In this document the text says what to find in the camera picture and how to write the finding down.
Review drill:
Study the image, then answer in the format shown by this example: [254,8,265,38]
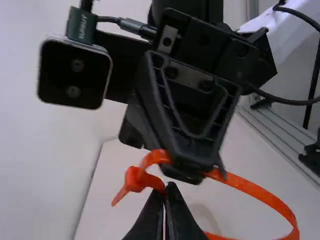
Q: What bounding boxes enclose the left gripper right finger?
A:
[164,181,214,240]

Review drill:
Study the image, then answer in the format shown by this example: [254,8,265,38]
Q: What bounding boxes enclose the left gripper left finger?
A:
[123,185,166,240]

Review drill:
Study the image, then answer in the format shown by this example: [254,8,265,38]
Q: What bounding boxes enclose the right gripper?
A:
[94,6,279,150]

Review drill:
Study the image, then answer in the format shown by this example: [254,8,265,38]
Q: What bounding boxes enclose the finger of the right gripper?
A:
[135,49,243,173]
[159,161,216,186]

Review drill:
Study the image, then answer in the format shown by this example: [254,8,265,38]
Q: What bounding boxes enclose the orange cable tie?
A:
[111,147,301,240]

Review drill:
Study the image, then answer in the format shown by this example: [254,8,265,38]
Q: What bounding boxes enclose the silver rails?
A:
[237,94,320,187]

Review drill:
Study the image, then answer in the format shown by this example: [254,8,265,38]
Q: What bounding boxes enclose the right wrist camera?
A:
[36,34,113,111]

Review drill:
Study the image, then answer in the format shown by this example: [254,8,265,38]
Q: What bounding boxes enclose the black cable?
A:
[239,83,320,105]
[65,0,161,47]

